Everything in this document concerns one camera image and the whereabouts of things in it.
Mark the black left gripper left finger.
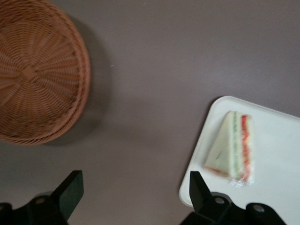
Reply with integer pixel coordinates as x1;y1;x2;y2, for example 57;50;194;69
0;170;85;225

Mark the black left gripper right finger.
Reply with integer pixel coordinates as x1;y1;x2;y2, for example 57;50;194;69
179;171;288;225

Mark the triangular sandwich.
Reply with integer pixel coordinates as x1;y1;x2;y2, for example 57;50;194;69
202;110;255;188

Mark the cream rectangular plastic tray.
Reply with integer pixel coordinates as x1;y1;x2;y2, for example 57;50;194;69
178;95;300;225

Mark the round brown wicker basket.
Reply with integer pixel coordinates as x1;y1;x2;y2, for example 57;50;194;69
0;0;92;147

